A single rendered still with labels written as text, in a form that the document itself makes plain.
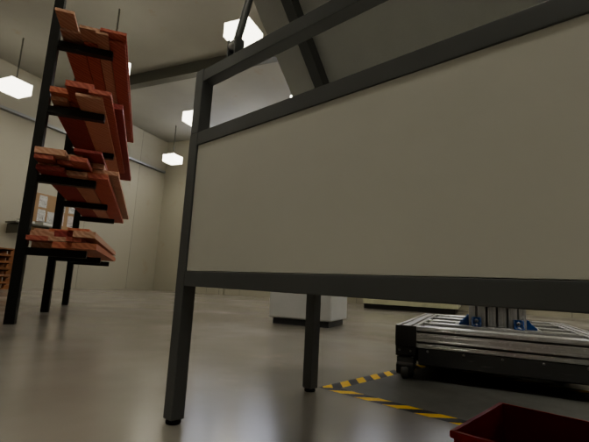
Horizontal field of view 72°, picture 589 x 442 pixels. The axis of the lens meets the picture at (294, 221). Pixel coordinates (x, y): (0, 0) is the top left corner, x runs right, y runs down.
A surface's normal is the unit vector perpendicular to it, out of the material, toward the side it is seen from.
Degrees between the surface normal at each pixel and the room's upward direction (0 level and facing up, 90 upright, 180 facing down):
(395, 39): 130
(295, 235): 90
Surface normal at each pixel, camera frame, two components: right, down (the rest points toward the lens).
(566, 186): -0.68, -0.15
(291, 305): -0.37, -0.17
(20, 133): 0.92, -0.02
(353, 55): -0.55, 0.51
